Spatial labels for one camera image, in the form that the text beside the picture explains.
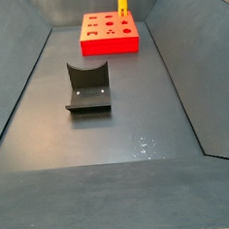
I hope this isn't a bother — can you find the red shape-sorter board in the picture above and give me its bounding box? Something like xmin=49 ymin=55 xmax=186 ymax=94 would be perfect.
xmin=80 ymin=12 xmax=140 ymax=56

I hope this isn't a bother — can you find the yellow peg in board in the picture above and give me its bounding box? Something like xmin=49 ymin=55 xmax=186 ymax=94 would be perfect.
xmin=117 ymin=0 xmax=128 ymax=16

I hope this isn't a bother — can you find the black curved stand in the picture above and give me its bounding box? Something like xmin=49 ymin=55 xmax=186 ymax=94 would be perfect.
xmin=65 ymin=62 xmax=111 ymax=112

